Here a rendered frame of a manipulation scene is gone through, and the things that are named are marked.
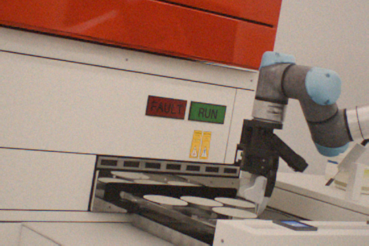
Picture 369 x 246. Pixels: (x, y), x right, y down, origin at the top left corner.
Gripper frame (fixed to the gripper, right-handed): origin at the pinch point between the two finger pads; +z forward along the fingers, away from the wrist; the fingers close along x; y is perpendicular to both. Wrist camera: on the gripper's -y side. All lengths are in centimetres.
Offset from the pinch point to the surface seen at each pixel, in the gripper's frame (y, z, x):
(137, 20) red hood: 34, -37, -5
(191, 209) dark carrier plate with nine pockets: 16.8, 1.3, 2.4
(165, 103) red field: 22.2, -19.6, -16.0
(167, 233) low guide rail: 20.7, 7.6, 0.8
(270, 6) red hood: -1, -47, -22
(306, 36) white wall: -96, -57, -239
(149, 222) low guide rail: 23.8, 6.9, -5.5
